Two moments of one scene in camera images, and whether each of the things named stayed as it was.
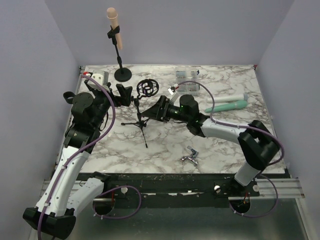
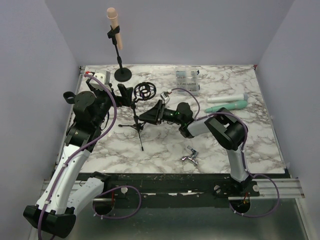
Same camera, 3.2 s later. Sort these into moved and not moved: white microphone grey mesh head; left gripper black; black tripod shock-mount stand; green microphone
Moved: black tripod shock-mount stand
Not moved: green microphone; white microphone grey mesh head; left gripper black
